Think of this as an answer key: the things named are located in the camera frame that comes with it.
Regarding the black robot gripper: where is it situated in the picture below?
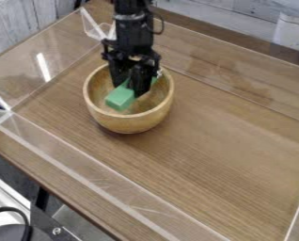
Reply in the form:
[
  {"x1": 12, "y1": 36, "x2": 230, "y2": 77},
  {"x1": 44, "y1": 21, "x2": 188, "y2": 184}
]
[{"x1": 101, "y1": 38, "x2": 160, "y2": 98}]

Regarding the green rectangular block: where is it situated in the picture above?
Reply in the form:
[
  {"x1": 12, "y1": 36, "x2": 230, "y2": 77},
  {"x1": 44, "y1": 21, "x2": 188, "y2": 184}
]
[{"x1": 102, "y1": 76, "x2": 160, "y2": 112}]

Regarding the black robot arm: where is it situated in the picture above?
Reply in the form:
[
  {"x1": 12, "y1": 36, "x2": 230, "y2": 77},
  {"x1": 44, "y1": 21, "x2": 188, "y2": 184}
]
[{"x1": 101, "y1": 0, "x2": 164, "y2": 98}]

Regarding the brown wooden bowl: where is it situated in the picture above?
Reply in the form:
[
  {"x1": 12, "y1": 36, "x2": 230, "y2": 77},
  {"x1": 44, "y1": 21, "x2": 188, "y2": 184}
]
[{"x1": 81, "y1": 64, "x2": 174, "y2": 134}]

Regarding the white cylindrical container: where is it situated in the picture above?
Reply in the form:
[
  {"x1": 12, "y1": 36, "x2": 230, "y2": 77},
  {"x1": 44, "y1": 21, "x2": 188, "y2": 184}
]
[{"x1": 272, "y1": 12, "x2": 299, "y2": 51}]

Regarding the black table leg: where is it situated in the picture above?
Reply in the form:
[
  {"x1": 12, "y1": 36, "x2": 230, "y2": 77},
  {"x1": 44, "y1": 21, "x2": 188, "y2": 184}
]
[{"x1": 34, "y1": 187, "x2": 50, "y2": 211}]

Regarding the clear acrylic enclosure wall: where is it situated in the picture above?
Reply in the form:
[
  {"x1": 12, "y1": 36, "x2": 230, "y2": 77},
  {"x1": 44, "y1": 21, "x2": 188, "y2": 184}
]
[{"x1": 0, "y1": 4, "x2": 299, "y2": 241}]

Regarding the grey metal bracket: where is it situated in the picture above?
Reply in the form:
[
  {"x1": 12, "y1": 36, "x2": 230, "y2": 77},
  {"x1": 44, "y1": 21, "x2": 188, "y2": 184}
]
[{"x1": 30, "y1": 206, "x2": 81, "y2": 241}]

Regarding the black cable loop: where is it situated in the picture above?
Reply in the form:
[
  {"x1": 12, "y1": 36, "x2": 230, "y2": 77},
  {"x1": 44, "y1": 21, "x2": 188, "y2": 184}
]
[{"x1": 0, "y1": 206, "x2": 32, "y2": 241}]

